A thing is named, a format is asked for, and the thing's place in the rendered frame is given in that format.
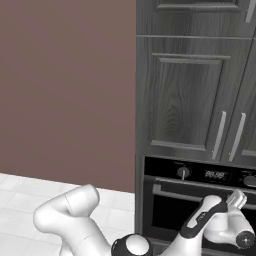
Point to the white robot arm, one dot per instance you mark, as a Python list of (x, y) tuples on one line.
[(80, 216)]

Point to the round silver oven knob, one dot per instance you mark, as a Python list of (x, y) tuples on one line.
[(183, 172), (250, 181)]

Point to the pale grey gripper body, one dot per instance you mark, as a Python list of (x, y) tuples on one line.
[(238, 199)]

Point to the black glass oven door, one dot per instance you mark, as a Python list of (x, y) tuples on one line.
[(166, 213)]

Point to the black built-in oven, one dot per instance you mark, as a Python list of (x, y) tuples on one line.
[(166, 168)]

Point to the narrow dark grey cupboard door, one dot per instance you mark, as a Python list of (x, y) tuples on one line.
[(249, 126)]

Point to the wide dark grey cupboard door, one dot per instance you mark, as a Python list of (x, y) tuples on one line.
[(186, 100)]

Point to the short dark grey cupboard door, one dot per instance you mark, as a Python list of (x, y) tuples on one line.
[(200, 20)]

